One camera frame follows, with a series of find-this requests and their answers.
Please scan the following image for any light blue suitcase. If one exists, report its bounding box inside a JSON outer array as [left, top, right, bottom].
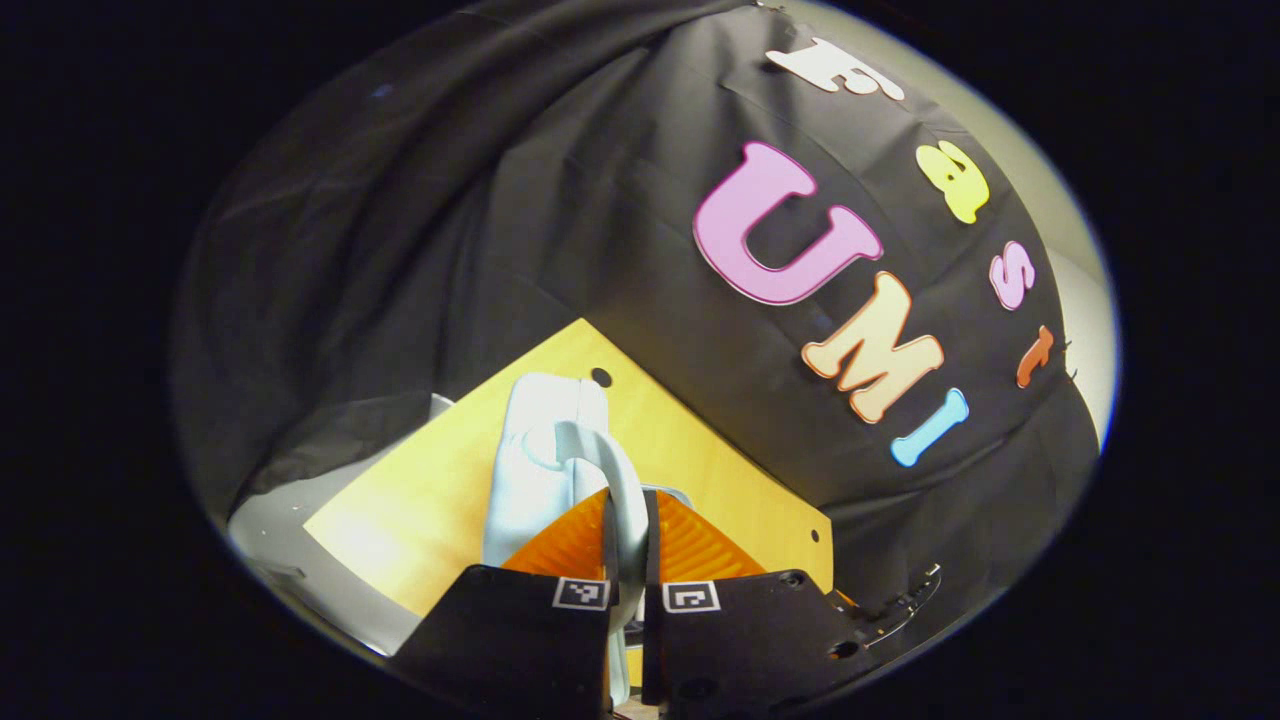
[[482, 372, 693, 707]]

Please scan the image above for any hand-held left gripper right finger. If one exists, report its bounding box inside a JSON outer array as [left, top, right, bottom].
[[640, 488, 883, 720]]

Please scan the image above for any black backdrop cloth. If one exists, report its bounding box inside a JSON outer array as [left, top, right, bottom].
[[170, 0, 1101, 641]]

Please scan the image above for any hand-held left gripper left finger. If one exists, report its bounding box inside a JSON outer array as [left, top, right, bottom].
[[390, 487, 622, 720]]

